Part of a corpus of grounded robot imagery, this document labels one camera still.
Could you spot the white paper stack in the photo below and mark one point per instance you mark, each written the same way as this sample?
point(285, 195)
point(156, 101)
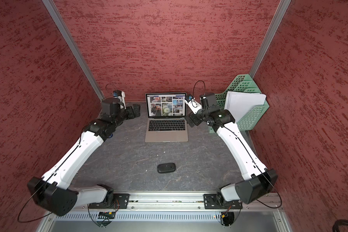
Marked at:
point(239, 104)

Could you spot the right aluminium corner post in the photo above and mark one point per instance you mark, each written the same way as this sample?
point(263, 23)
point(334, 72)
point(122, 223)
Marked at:
point(272, 29)

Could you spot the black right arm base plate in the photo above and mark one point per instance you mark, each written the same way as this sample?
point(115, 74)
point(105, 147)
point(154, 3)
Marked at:
point(216, 201)

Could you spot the left aluminium corner post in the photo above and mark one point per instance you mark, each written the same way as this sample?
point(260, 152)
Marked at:
point(56, 16)

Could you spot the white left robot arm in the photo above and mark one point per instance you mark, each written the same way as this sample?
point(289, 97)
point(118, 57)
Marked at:
point(53, 191)

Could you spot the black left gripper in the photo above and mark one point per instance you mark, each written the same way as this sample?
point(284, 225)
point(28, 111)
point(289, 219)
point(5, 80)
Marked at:
point(130, 109)

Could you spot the blue black stapler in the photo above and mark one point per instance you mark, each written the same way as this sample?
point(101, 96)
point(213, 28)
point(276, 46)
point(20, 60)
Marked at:
point(119, 94)

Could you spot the aluminium front rail frame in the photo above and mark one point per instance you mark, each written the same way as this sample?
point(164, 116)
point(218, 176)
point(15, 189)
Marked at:
point(173, 206)

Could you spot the aluminium corner post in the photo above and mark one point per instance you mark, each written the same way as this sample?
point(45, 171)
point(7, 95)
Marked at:
point(272, 29)
point(56, 16)

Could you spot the black wireless mouse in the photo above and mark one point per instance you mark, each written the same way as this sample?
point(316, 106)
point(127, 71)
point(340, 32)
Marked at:
point(166, 168)

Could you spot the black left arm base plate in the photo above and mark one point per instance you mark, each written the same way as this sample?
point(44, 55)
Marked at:
point(115, 202)

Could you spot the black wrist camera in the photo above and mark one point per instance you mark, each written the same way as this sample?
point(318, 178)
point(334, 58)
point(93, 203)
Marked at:
point(209, 102)
point(111, 106)

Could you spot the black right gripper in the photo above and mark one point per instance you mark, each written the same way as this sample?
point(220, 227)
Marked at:
point(193, 116)

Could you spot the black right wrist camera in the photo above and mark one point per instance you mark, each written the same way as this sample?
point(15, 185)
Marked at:
point(209, 102)

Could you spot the silver laptop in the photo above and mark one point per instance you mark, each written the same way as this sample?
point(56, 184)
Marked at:
point(166, 118)

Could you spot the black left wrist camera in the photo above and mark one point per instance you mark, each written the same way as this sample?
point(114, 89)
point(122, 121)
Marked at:
point(111, 106)

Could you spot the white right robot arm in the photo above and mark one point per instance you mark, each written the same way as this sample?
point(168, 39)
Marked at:
point(258, 180)

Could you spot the green circuit board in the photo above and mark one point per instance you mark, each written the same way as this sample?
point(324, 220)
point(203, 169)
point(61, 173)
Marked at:
point(106, 215)

